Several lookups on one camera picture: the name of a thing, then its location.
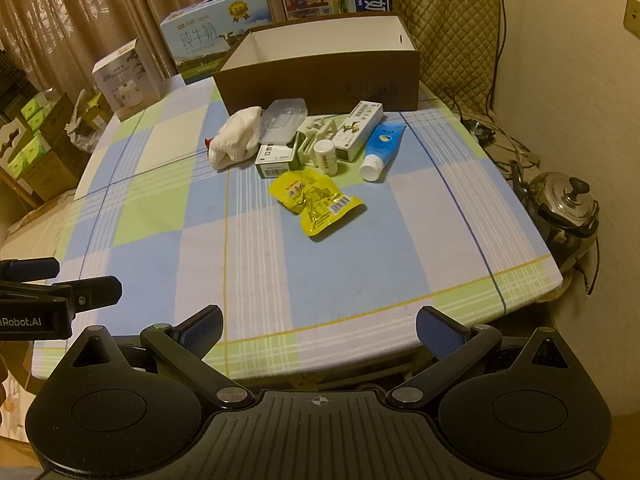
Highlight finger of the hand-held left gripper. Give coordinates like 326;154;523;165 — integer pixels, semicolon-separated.
0;257;61;282
0;275;123;312

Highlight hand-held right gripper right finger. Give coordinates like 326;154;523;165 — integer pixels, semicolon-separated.
386;305;577;411

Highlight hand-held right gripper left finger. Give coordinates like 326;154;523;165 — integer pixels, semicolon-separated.
62;304;256;411

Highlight yellow snack packet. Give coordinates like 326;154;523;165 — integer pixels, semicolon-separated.
269;170;365;237

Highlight green white medicine box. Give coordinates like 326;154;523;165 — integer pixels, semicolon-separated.
254;143;301;180

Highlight blue cream tube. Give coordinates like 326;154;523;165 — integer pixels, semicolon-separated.
359;122;406;182

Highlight white cloth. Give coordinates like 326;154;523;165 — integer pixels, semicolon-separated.
209;106;265;171

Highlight brown cardboard box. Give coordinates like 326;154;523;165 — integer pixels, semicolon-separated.
212;12;421;116

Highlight checked tablecloth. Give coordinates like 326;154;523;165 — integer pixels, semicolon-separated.
0;74;565;381

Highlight cardboard boxes of green packs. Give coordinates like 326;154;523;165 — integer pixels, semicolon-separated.
0;90;76;201

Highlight clear plastic bag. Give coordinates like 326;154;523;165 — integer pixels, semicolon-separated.
65;87;113;153

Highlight white appliance box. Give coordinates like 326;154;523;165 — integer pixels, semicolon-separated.
91;37;166;122

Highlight small white bottle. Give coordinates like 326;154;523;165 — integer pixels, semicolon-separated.
313;140;338;176

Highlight long white box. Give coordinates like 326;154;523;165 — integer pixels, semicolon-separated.
334;101;385;162

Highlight clear plastic case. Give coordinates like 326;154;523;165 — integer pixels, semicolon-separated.
257;98;307;147

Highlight white plastic clip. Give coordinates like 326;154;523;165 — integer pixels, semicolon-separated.
295;115;346;168

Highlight beige curtain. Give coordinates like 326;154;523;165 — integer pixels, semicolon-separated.
0;0;281;106

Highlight light blue milk carton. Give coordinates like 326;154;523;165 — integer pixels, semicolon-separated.
160;0;273;85

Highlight chair with quilted cover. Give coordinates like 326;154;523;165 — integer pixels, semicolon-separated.
390;0;501;116

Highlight black wall cable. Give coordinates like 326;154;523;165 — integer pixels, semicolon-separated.
485;0;516;116

